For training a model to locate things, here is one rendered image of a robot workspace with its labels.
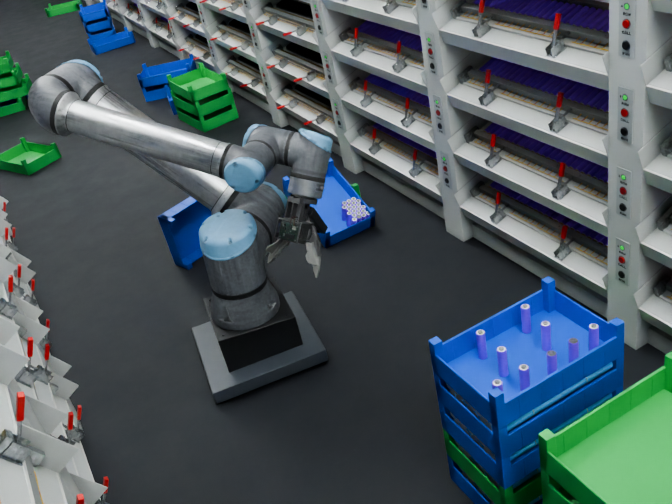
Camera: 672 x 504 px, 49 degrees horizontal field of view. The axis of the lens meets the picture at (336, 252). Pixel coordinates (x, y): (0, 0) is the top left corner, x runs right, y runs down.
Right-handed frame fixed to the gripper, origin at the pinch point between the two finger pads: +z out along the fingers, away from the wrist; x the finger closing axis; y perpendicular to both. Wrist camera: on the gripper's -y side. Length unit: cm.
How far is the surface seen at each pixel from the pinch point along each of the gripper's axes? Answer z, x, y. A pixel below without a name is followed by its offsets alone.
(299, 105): -50, -78, -117
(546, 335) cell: -7, 71, 25
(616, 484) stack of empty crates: 9, 90, 47
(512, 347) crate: -2, 65, 23
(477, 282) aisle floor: -4, 37, -45
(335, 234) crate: -6, -16, -53
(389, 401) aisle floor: 25.3, 33.5, -1.7
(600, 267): -18, 71, -31
